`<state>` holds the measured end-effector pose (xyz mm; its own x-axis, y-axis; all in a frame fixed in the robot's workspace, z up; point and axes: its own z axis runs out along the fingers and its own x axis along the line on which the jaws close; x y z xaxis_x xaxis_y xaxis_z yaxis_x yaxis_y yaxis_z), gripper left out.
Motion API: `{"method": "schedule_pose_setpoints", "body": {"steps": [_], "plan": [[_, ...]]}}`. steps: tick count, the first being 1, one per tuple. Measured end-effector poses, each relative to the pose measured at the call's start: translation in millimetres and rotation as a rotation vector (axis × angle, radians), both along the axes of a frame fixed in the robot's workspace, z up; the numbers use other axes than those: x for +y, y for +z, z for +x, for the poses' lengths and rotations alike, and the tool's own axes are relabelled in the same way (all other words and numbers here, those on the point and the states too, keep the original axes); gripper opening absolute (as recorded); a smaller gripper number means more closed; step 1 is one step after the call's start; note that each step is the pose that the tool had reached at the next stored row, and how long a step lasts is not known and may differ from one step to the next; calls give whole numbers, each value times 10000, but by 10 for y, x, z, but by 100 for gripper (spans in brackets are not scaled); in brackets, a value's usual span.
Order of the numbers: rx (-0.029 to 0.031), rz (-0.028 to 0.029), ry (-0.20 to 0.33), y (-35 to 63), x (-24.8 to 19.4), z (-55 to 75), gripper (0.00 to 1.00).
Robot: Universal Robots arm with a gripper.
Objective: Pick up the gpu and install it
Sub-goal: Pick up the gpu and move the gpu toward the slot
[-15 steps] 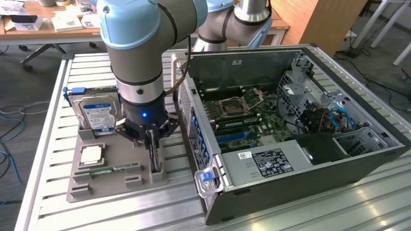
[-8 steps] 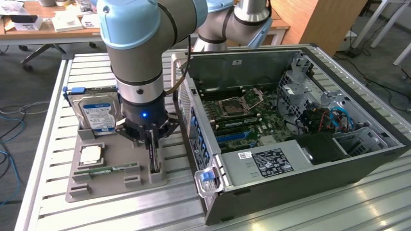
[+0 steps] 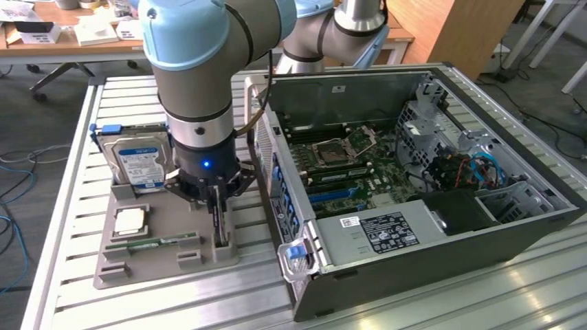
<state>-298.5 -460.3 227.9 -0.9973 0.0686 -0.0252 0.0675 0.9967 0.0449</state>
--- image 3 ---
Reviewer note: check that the black wheeled desk leg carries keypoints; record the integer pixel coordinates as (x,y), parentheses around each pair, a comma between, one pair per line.
(59,76)

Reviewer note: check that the perforated metal disk bay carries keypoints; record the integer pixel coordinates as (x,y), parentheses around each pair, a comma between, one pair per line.
(426,117)

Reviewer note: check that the green motherboard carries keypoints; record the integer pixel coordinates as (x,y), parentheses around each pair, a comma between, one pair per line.
(384,178)

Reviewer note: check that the metal socket cover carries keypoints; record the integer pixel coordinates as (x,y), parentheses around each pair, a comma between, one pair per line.
(364,141)

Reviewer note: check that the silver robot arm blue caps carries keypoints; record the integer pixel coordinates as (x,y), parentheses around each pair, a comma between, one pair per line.
(197,86)

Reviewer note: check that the green RAM stick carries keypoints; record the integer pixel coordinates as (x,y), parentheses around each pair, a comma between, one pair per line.
(151,242)
(341,175)

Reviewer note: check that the grey cup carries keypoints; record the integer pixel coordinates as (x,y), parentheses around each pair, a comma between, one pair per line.
(67,4)

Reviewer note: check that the white box round hole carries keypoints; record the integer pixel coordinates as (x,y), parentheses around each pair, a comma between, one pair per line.
(96,32)

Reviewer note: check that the white table leg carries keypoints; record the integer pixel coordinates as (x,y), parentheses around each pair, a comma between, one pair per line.
(575,77)
(555,34)
(527,32)

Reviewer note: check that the silver CPU chip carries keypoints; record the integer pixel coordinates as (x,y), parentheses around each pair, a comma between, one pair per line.
(129,221)

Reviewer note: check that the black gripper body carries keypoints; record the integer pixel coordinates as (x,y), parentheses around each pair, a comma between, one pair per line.
(205,161)

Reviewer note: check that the hard disk blue caddy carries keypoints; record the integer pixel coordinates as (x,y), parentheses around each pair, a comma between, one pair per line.
(132,165)

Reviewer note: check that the blue expansion slot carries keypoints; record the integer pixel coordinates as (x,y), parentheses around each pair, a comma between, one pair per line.
(332,196)

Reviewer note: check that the tape roll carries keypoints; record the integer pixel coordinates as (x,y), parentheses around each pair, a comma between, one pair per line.
(88,3)

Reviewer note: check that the grey power supply unit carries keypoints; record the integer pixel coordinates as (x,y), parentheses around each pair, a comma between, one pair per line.
(339,240)

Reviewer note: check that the grey metal disk bay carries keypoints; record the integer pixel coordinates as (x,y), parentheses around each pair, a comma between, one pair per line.
(518,203)

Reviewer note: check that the black floor adaptor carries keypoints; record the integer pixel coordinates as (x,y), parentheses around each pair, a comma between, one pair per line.
(503,75)

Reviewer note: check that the white device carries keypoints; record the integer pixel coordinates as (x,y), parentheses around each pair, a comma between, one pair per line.
(502,55)

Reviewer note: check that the black open PC case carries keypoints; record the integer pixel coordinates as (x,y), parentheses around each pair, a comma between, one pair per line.
(412,275)

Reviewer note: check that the black graphics card green board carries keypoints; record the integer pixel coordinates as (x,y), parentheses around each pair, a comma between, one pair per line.
(221,230)

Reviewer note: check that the wooden desk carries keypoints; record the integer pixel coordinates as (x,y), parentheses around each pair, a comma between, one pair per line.
(55,15)

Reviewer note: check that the blue case latch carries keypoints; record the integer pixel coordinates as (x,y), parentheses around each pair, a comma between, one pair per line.
(293,250)

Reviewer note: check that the white labelled box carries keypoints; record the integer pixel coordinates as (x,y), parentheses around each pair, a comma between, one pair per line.
(128,31)

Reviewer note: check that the grey parts rack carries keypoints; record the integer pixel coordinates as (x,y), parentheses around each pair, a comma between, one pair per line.
(169,227)

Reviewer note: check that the white box black lid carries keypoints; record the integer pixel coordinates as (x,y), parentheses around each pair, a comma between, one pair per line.
(39,34)

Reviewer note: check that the CPU socket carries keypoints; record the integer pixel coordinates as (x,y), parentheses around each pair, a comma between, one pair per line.
(329,153)

